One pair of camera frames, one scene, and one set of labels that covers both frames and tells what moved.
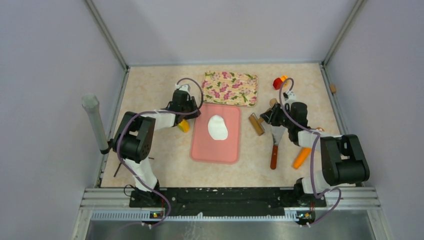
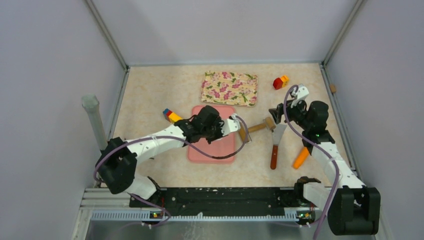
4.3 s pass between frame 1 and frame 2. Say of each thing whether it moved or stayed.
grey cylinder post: stayed
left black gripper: moved
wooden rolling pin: moved
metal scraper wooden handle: stayed
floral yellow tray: stayed
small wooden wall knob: stayed
